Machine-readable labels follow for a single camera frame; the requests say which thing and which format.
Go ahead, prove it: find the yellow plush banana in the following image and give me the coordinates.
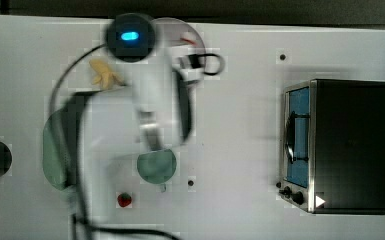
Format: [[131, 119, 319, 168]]
[[89, 59, 125, 90]]

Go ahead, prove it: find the black toaster oven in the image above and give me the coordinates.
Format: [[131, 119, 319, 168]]
[[276, 79, 385, 215]]

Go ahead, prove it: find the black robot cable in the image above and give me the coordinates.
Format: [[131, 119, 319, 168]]
[[48, 43, 227, 240]]

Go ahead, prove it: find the red plush strawberry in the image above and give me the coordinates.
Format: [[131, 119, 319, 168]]
[[117, 193, 132, 208]]

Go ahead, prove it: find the green metal cup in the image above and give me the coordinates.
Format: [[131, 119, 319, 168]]
[[137, 149, 177, 193]]

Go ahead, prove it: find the grey round plate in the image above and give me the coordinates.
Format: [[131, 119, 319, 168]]
[[152, 17, 206, 69]]

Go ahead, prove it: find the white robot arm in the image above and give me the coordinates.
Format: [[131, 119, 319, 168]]
[[76, 13, 204, 240]]

